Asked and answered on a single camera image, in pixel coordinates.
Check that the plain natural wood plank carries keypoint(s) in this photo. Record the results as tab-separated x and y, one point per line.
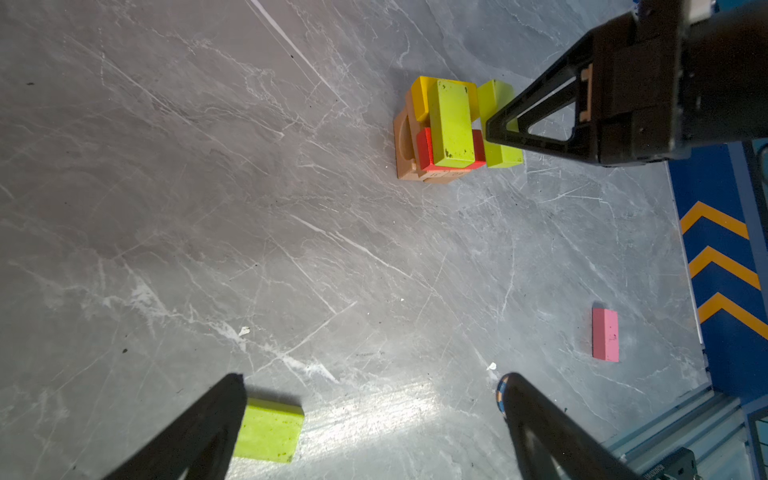
443	176

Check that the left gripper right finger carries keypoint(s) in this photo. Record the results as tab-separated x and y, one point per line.
547	442

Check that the pink wood block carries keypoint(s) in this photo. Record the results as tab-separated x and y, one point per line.
605	335

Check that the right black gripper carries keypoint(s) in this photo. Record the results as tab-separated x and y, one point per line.
672	86

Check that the wooden arch block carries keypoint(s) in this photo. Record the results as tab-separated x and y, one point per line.
406	131

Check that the red wood block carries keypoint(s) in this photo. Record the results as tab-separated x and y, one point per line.
426	154

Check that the yellow wood block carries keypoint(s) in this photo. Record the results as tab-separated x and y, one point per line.
419	92

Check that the lone green wood block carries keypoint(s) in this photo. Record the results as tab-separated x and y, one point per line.
270	431

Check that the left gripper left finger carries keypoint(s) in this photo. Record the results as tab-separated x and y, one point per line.
199	444

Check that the aluminium rail frame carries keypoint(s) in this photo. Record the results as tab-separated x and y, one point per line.
705	434

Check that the blue poker chip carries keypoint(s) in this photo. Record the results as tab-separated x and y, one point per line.
500	392

